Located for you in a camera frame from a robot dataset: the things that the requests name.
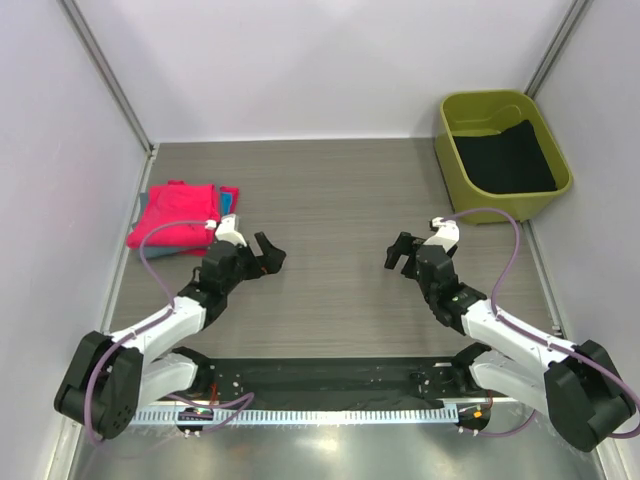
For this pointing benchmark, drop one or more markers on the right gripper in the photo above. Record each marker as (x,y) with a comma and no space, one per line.
(405,241)

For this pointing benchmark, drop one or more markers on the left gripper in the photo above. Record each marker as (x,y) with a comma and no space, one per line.
(272,256)

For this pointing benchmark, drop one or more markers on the black t-shirt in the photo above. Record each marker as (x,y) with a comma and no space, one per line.
(511,162)

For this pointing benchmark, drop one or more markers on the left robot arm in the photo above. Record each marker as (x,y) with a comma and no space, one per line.
(111,376)

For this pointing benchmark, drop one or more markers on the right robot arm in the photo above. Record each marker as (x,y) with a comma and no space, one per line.
(577,387)

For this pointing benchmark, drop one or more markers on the blue folded t-shirt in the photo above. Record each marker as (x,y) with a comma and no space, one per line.
(227,203)

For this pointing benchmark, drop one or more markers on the olive green plastic bin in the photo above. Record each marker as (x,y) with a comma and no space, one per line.
(487,112)

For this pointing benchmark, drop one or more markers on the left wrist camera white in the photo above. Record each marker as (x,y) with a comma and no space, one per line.
(226,229)

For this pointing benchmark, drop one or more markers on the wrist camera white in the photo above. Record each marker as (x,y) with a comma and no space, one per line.
(226,229)
(446,234)

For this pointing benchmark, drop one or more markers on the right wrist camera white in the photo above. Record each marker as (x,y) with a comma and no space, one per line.
(446,234)

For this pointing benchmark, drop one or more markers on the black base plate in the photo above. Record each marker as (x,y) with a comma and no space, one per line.
(337,384)

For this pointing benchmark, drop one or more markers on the slotted cable duct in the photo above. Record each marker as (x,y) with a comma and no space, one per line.
(179,415)

